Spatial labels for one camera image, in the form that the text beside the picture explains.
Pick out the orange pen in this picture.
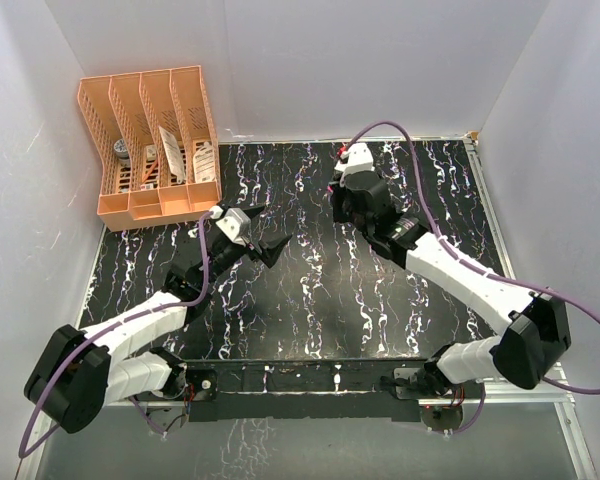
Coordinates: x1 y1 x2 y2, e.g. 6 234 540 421
140 159 159 184

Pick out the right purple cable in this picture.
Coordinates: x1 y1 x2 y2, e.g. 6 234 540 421
342 120 600 396

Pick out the white labelled packet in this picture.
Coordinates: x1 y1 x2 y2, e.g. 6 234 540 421
192 142 216 183

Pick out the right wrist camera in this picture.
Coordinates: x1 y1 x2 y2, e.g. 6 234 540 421
334 143 374 178

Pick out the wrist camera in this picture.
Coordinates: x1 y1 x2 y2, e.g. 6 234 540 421
216 207 251 247
334 143 374 178

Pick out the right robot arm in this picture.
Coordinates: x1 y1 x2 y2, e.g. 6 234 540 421
329 170 571 397

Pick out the round tin in organizer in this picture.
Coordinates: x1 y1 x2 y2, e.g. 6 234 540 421
113 138 130 161

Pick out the orange file organizer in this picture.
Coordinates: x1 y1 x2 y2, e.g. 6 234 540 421
77 66 222 232

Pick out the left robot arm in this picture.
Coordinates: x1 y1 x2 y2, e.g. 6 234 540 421
24 205 291 433

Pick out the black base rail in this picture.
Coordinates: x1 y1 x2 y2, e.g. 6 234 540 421
129 357 486 424

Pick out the white paper packet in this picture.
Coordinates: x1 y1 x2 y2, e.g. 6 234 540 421
159 127 186 183

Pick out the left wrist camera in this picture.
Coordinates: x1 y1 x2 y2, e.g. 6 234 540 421
216 207 251 247

